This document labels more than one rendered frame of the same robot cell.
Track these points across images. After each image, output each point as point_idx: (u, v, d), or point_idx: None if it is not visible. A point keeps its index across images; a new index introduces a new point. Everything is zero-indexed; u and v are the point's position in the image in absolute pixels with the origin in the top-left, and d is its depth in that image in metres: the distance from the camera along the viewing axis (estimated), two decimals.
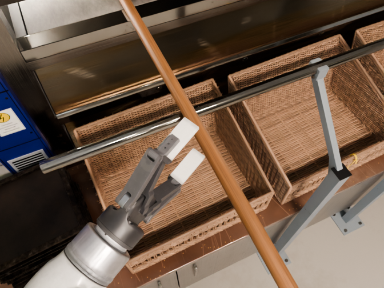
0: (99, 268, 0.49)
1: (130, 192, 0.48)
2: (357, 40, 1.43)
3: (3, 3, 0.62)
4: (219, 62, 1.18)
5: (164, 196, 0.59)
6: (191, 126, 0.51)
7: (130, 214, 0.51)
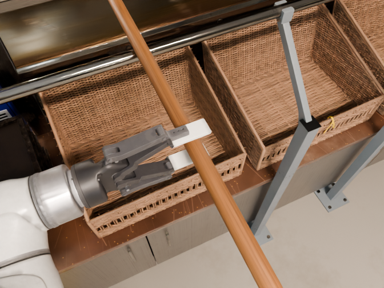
0: (48, 204, 0.48)
1: (120, 148, 0.50)
2: (338, 4, 1.39)
3: None
4: (190, 20, 1.14)
5: (147, 175, 0.58)
6: (205, 127, 0.55)
7: (103, 172, 0.51)
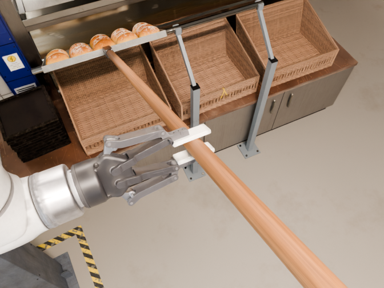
0: (43, 189, 0.48)
1: (120, 138, 0.53)
2: (237, 20, 2.23)
3: None
4: None
5: (148, 173, 0.56)
6: (204, 128, 0.57)
7: (99, 162, 0.52)
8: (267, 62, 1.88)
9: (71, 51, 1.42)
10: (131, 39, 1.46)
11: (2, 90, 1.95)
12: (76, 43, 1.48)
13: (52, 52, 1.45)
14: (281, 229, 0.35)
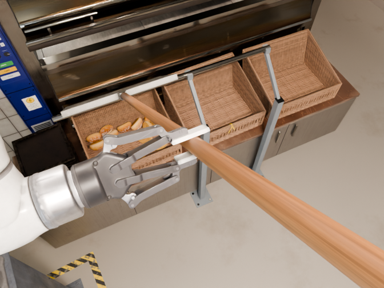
0: (42, 184, 0.49)
1: (120, 136, 0.54)
2: None
3: (37, 49, 1.51)
4: (151, 70, 2.07)
5: (148, 172, 0.55)
6: (203, 127, 0.57)
7: (99, 159, 0.52)
8: (274, 102, 1.96)
9: (102, 135, 2.20)
10: None
11: (20, 127, 2.03)
12: None
13: None
14: (272, 187, 0.34)
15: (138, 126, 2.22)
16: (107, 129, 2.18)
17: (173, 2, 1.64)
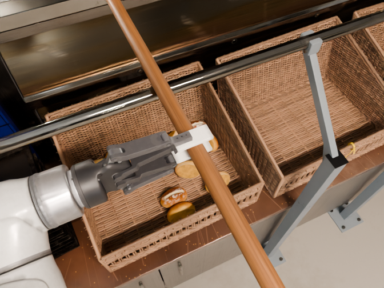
0: (48, 204, 0.48)
1: (126, 149, 0.51)
2: None
3: None
4: (204, 43, 1.08)
5: (147, 172, 0.57)
6: (207, 133, 0.56)
7: (103, 172, 0.51)
8: None
9: None
10: None
11: None
12: None
13: None
14: (276, 284, 0.44)
15: None
16: None
17: None
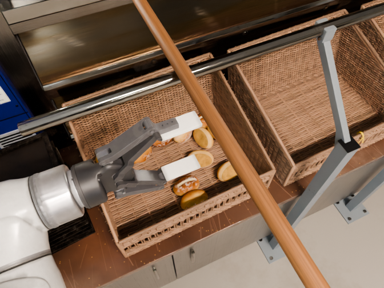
0: (48, 204, 0.48)
1: (112, 149, 0.49)
2: None
3: None
4: (217, 34, 1.11)
5: (144, 181, 0.59)
6: (196, 120, 0.52)
7: (103, 172, 0.51)
8: None
9: None
10: None
11: None
12: (145, 161, 1.25)
13: None
14: (300, 251, 0.47)
15: (186, 136, 1.27)
16: None
17: None
